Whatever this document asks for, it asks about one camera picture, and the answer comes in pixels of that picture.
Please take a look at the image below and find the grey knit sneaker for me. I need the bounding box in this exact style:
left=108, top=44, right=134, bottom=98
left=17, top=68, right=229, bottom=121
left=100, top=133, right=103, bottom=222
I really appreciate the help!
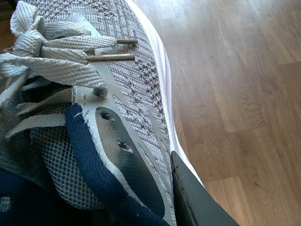
left=0, top=0, right=194, bottom=226

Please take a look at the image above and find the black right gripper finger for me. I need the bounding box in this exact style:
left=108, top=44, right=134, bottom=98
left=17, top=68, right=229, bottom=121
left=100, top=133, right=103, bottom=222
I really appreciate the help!
left=171, top=151, right=238, bottom=226

